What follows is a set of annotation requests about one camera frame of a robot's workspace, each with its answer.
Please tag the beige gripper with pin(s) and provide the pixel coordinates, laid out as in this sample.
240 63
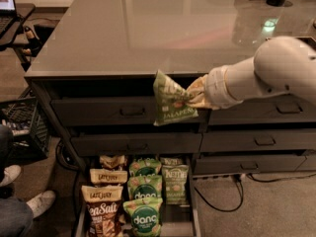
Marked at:
215 85

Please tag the green jalapeno kettle chip bag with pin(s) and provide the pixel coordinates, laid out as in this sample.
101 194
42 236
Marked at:
172 101

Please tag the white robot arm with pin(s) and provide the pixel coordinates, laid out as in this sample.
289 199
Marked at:
283 65

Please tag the middle left drawer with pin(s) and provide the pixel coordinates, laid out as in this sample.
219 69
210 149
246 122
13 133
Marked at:
156 143

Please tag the middle right drawer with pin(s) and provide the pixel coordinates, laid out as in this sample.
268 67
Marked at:
258 140

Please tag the rear green kettle chip bag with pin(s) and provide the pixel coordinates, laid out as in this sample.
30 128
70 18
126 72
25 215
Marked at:
171 161

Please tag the bottom right drawer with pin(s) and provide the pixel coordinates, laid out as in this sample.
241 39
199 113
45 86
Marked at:
215 165

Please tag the top right drawer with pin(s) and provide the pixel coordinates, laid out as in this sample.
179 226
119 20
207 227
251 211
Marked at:
285 108

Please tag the top left drawer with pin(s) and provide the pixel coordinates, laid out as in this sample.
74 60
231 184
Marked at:
105 111

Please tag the rear green dang chip bag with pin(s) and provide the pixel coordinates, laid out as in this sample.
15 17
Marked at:
145 167

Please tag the green dang chip bag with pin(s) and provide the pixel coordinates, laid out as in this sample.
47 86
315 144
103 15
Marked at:
145 167
144 216
144 187

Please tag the middle green dang chip bag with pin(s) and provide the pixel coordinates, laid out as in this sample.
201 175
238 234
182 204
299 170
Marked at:
144 187

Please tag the rear late july chip bag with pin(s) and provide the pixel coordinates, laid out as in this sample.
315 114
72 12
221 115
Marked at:
117 162

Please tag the late july chip bag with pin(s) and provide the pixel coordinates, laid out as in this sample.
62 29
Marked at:
107 177
117 162

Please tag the middle late july chip bag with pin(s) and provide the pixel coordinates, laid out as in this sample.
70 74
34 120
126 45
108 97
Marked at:
107 177

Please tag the open bottom left drawer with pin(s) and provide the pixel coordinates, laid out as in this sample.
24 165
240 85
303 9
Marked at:
177 220

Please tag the front green dang chip bag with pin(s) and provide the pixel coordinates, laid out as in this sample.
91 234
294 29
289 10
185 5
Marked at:
144 216

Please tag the front late july sea salt bag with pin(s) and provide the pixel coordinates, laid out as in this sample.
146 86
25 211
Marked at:
103 206

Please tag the black white fiducial marker board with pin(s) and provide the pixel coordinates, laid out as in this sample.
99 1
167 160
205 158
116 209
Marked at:
310 41

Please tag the black plastic crate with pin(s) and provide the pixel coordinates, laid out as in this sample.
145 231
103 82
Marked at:
30 128

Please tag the white sneaker near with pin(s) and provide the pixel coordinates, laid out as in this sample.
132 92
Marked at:
41 203

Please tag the white sneaker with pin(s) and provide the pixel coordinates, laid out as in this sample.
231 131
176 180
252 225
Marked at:
41 203
11 173

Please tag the person leg in jeans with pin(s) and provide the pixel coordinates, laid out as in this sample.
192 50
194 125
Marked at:
6 141

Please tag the white sneaker far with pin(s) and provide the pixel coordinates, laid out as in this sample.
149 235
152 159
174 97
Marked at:
11 173

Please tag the laptop computer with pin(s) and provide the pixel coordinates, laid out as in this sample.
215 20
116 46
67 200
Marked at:
8 15

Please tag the dark grey cabinet frame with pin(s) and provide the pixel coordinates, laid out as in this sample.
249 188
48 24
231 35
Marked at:
49 87

